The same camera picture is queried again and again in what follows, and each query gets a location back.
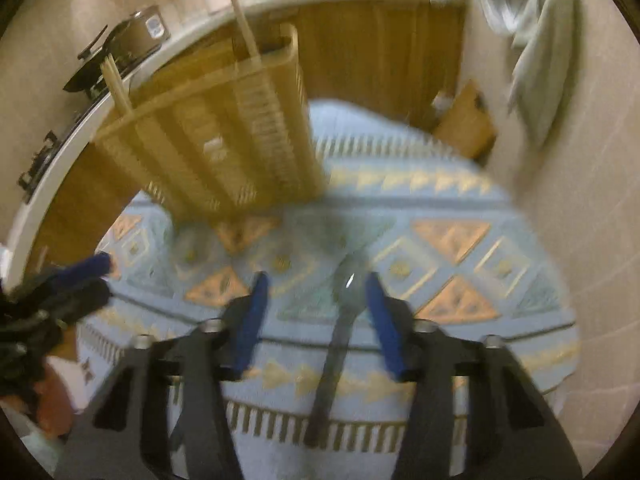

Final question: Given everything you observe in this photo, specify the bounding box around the beige rice cooker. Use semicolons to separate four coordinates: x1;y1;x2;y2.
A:
120;5;172;57

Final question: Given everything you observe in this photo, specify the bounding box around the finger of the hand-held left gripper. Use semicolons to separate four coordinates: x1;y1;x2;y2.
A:
27;277;113;328
30;252;115;292

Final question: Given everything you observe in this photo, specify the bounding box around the large clear plastic spoon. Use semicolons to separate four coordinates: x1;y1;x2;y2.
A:
304;254;372;450

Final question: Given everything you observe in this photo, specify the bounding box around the black gas stove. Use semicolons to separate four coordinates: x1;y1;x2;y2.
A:
17;129;67;196

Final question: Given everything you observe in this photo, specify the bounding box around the person's left hand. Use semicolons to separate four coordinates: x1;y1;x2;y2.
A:
30;372;77;437

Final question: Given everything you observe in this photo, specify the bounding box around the white kitchen countertop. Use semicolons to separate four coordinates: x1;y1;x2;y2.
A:
0;0;463;283

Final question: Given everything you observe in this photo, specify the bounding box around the bamboo slatted utensil holder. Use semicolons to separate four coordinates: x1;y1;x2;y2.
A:
94;22;329;222

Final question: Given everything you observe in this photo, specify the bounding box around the black wok with lid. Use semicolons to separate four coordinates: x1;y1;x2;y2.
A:
62;25;132;98

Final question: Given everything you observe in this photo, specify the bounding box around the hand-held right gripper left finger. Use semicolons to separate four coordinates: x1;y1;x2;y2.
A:
55;271;271;480

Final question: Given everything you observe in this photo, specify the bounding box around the blue patterned tablecloth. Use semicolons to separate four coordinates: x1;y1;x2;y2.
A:
75;99;582;480

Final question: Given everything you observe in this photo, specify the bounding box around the grey hanging towel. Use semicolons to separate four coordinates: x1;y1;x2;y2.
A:
507;0;577;147

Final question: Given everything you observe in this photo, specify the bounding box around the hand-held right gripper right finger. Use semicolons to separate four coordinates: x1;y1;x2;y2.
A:
364;271;583;480

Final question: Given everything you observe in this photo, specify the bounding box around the brown wooden board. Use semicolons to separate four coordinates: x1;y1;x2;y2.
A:
431;80;497;162

